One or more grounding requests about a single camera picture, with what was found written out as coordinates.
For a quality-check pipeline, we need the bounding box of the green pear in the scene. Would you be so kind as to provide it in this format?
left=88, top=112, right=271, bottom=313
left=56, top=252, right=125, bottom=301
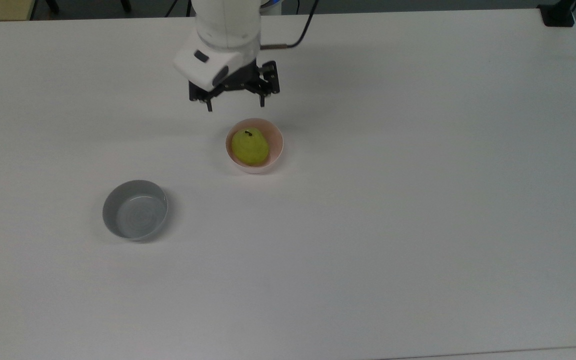
left=231, top=128, right=270, bottom=167

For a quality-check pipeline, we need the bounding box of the pink plastic bowl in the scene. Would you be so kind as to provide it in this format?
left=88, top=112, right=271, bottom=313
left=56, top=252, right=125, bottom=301
left=225, top=118, right=285, bottom=175

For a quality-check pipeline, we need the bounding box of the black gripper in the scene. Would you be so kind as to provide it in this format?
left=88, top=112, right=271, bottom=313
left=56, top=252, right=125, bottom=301
left=189, top=59, right=281, bottom=113

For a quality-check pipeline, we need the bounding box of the grey plastic bowl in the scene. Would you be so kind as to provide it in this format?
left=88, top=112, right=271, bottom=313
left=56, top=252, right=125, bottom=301
left=102, top=179, right=169, bottom=242

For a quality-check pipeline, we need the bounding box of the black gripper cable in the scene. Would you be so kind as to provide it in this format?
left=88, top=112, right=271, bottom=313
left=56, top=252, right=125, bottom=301
left=259, top=0, right=320, bottom=51

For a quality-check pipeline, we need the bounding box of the black clamp stand base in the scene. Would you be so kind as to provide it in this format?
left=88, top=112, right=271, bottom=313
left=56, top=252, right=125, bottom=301
left=537, top=0, right=576, bottom=28

